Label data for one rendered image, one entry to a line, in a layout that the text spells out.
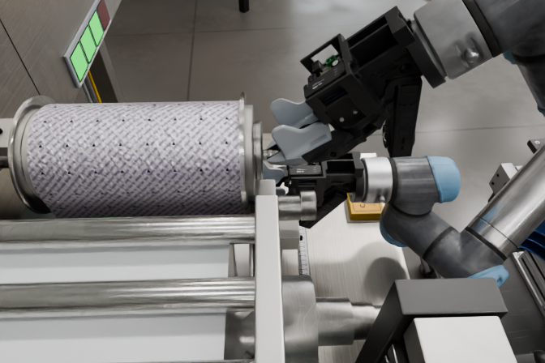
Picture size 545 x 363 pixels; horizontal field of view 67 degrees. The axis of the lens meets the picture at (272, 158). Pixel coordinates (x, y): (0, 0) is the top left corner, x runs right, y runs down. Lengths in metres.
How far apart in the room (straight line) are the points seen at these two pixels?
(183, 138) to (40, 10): 0.39
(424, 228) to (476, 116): 2.04
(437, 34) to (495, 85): 2.65
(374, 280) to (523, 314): 0.99
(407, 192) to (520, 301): 1.16
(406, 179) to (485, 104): 2.21
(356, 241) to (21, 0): 0.71
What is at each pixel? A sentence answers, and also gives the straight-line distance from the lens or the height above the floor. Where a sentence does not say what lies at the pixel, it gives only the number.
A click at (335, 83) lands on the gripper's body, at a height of 1.39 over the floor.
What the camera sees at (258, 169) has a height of 1.26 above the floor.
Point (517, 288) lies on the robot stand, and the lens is 1.80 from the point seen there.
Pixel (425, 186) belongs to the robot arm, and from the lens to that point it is 0.68.
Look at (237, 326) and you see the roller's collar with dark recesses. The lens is 0.28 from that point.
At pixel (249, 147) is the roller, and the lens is 0.46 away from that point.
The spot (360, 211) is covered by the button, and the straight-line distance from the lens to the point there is 0.88.
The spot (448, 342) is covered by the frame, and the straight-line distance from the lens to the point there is 0.21.
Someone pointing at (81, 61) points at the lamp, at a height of 1.18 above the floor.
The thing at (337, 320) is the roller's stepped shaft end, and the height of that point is 1.35.
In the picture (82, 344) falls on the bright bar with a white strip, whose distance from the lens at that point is 0.22.
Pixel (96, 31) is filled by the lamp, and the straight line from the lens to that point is 0.96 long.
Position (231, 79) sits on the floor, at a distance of 2.75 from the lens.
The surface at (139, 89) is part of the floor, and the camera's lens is 2.78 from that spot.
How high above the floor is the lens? 1.63
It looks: 47 degrees down
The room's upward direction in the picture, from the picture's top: straight up
